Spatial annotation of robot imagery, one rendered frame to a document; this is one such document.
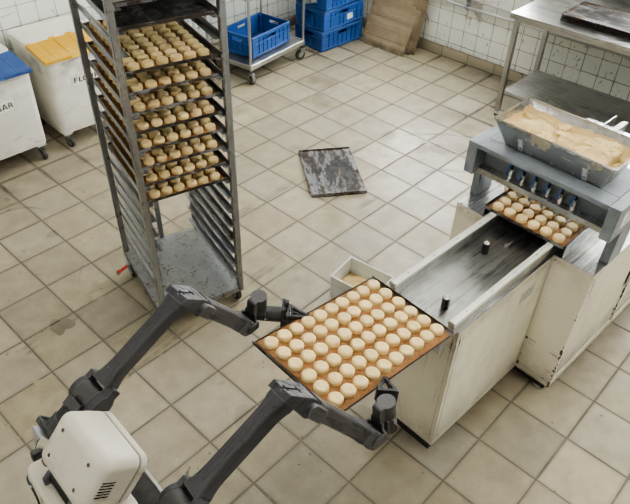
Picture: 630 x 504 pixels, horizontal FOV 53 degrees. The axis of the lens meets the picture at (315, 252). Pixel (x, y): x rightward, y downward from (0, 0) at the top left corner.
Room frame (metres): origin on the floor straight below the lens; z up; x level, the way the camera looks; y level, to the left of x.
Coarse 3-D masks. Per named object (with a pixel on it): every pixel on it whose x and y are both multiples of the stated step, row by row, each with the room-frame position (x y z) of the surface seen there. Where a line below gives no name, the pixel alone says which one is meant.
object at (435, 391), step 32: (480, 256) 2.11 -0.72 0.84; (512, 256) 2.12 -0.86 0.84; (416, 288) 1.90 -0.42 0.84; (448, 288) 1.90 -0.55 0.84; (480, 288) 1.91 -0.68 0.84; (512, 288) 1.92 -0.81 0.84; (480, 320) 1.76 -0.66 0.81; (512, 320) 1.98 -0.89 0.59; (448, 352) 1.67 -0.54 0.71; (480, 352) 1.82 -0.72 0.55; (512, 352) 2.07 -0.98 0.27; (384, 384) 1.87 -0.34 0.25; (416, 384) 1.75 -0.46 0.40; (448, 384) 1.67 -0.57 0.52; (480, 384) 1.89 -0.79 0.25; (416, 416) 1.73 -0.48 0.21; (448, 416) 1.72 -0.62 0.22
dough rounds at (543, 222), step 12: (492, 204) 2.42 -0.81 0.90; (504, 204) 2.41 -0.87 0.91; (516, 204) 2.39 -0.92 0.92; (528, 204) 2.41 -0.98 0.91; (516, 216) 2.30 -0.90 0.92; (528, 216) 2.32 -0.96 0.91; (540, 216) 2.31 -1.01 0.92; (552, 216) 2.32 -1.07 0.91; (564, 216) 2.31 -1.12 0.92; (540, 228) 2.25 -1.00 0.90; (552, 228) 2.23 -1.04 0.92; (564, 228) 2.23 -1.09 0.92; (576, 228) 2.23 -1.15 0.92; (552, 240) 2.16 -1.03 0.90; (564, 240) 2.15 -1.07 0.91
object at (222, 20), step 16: (224, 0) 2.60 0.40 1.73; (224, 16) 2.60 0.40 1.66; (224, 32) 2.60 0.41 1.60; (224, 48) 2.60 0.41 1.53; (224, 64) 2.59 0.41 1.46; (224, 80) 2.59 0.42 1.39; (240, 240) 2.61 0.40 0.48; (240, 256) 2.60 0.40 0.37; (240, 272) 2.60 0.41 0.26; (240, 288) 2.59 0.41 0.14
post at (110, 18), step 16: (112, 16) 2.36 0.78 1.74; (112, 32) 2.35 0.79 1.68; (112, 48) 2.35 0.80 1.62; (128, 96) 2.36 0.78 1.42; (128, 112) 2.35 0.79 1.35; (128, 128) 2.35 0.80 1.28; (144, 192) 2.36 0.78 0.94; (144, 208) 2.35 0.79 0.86; (144, 224) 2.36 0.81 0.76; (160, 288) 2.36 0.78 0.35
